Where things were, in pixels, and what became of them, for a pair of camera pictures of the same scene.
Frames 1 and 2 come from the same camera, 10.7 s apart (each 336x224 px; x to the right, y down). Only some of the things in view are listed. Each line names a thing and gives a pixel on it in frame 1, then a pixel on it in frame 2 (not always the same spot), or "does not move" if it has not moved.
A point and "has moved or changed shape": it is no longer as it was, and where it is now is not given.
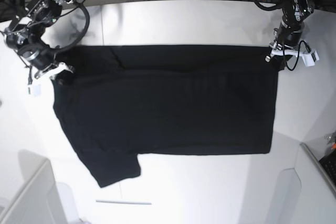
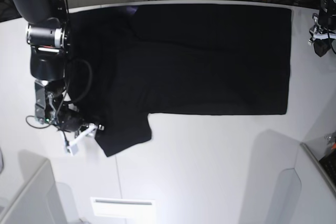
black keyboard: (328, 161) does not move
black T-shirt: (119, 102) has moved or changed shape
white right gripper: (310, 56) → (323, 41)
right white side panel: (317, 204) does not move
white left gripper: (62, 74) → (91, 132)
